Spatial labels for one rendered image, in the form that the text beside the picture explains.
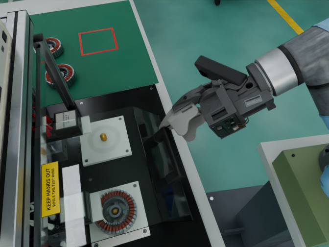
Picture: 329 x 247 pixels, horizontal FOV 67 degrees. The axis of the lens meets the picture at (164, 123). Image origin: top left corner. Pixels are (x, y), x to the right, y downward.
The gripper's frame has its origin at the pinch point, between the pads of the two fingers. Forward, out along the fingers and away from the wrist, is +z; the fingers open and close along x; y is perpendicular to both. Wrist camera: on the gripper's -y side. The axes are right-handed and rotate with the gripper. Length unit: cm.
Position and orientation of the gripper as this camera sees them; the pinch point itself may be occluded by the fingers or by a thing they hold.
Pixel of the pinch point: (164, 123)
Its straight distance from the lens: 50.9
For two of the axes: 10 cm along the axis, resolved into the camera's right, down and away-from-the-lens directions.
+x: 4.8, 3.7, 8.0
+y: 2.6, 8.1, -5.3
